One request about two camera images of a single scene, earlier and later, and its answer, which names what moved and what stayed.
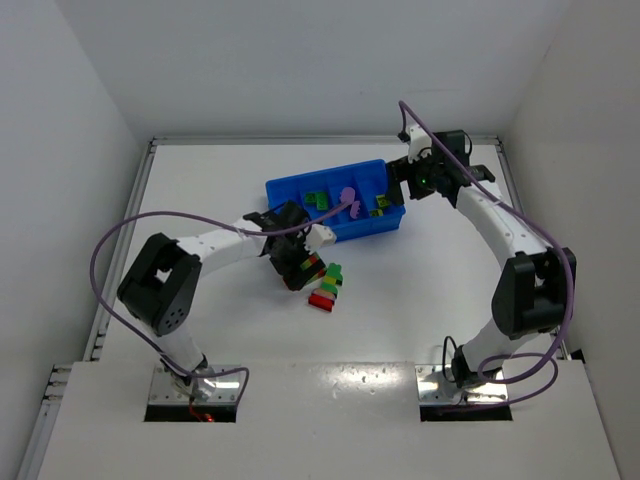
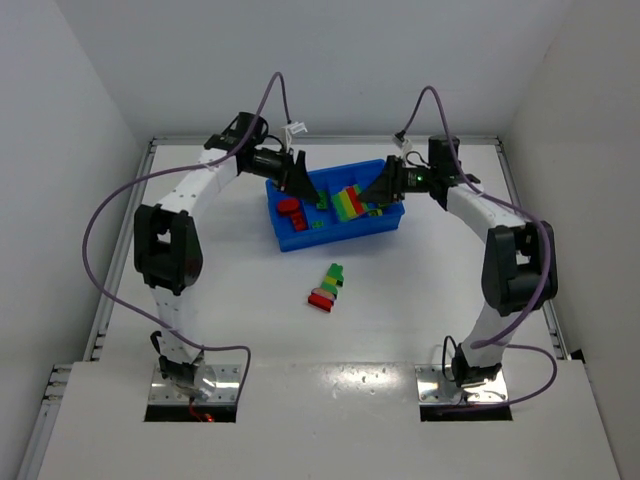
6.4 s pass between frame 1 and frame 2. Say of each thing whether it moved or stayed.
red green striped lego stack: moved
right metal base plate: stayed
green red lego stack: stayed
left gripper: moved
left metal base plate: stayed
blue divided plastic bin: stayed
